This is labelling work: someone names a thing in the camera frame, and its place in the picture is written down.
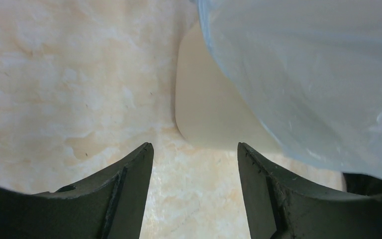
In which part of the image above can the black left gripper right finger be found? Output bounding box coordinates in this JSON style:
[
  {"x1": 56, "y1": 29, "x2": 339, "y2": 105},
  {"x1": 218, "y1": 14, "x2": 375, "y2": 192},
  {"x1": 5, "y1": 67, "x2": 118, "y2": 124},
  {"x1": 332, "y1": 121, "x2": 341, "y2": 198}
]
[{"x1": 237, "y1": 143, "x2": 382, "y2": 239}]

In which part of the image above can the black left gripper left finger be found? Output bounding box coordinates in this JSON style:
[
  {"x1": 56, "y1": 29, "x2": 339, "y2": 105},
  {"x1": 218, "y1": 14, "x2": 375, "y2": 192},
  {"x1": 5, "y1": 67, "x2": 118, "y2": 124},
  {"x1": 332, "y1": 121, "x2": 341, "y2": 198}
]
[{"x1": 0, "y1": 143, "x2": 154, "y2": 239}]

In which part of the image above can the light blue trash bag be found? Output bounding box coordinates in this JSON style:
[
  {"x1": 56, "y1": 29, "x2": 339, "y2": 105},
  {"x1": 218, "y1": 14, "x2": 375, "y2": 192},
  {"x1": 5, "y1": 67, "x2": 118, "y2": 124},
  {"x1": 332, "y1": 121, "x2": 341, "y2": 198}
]
[{"x1": 196, "y1": 0, "x2": 382, "y2": 179}]

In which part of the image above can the beige plastic trash bin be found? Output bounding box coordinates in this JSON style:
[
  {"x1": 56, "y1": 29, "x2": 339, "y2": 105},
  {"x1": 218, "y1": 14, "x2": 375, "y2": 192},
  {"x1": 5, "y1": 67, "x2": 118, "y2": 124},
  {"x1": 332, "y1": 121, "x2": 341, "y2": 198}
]
[{"x1": 175, "y1": 22, "x2": 282, "y2": 154}]

